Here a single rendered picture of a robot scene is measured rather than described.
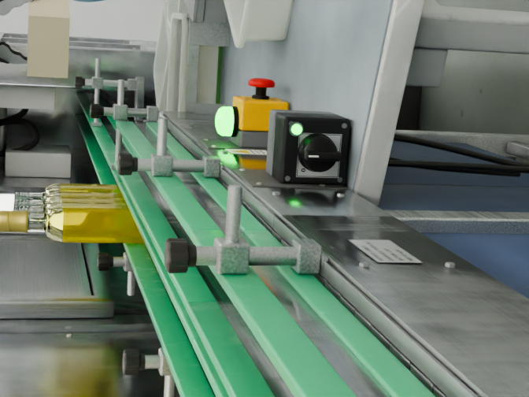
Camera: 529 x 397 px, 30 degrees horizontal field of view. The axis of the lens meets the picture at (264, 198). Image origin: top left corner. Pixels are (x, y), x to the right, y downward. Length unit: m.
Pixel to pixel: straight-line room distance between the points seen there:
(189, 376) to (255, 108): 0.49
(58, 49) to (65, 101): 1.51
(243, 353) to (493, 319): 0.25
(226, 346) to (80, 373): 0.58
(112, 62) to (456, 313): 2.08
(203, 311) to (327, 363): 0.35
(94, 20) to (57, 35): 3.56
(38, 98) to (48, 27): 0.93
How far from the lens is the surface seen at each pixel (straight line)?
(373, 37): 1.12
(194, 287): 1.05
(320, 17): 1.32
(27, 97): 2.80
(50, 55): 1.91
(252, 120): 1.42
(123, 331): 1.60
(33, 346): 1.53
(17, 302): 1.61
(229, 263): 0.82
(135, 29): 5.47
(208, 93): 1.91
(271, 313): 0.72
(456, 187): 1.36
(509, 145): 1.90
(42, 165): 2.84
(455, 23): 1.15
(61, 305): 1.61
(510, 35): 1.18
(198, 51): 1.91
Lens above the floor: 1.12
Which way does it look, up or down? 14 degrees down
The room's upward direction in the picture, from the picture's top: 89 degrees counter-clockwise
